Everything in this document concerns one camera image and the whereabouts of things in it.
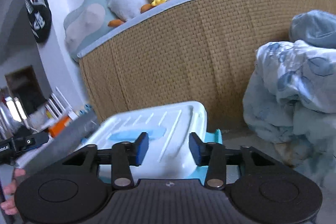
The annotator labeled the orange box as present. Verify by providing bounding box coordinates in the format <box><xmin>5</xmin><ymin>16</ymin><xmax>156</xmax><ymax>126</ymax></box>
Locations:
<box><xmin>48</xmin><ymin>115</ymin><xmax>72</xmax><ymax>138</ymax></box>

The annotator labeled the teal plastic storage bin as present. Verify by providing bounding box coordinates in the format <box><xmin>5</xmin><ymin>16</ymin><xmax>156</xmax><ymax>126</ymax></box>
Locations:
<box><xmin>79</xmin><ymin>128</ymin><xmax>242</xmax><ymax>185</ymax></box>

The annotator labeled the woven rattan headboard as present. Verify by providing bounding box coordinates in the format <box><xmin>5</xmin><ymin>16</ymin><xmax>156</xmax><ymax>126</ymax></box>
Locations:
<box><xmin>78</xmin><ymin>0</ymin><xmax>335</xmax><ymax>128</ymax></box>

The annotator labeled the grey pillow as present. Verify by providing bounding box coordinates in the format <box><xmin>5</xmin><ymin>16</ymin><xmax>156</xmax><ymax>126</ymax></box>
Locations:
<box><xmin>16</xmin><ymin>110</ymin><xmax>100</xmax><ymax>174</ymax></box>

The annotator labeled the black cap on wall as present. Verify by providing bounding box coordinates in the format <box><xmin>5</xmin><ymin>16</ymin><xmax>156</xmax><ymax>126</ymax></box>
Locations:
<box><xmin>25</xmin><ymin>0</ymin><xmax>52</xmax><ymax>44</ymax></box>

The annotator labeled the person's left hand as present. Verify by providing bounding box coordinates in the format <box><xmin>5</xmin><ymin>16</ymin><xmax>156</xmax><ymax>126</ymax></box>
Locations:
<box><xmin>1</xmin><ymin>168</ymin><xmax>26</xmax><ymax>215</ymax></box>

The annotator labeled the white wifi router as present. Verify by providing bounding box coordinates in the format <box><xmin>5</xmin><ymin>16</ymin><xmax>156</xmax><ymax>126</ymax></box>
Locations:
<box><xmin>45</xmin><ymin>87</ymin><xmax>73</xmax><ymax>121</ymax></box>

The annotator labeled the light blue cloud cushion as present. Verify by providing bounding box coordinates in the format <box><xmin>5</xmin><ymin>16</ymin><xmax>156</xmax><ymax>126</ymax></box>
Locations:
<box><xmin>63</xmin><ymin>0</ymin><xmax>117</xmax><ymax>62</ymax></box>

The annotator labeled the white power strip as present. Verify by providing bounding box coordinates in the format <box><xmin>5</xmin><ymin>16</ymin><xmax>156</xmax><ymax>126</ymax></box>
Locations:
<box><xmin>77</xmin><ymin>103</ymin><xmax>92</xmax><ymax>116</ymax></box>

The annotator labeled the blue floral duvet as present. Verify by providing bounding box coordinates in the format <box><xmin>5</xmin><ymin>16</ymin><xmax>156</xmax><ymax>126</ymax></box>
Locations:
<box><xmin>243</xmin><ymin>10</ymin><xmax>335</xmax><ymax>189</ymax></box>

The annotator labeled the white bin lid blue handle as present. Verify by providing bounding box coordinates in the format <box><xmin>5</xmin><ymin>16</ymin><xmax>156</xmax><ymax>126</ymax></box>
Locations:
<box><xmin>81</xmin><ymin>101</ymin><xmax>207</xmax><ymax>181</ymax></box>

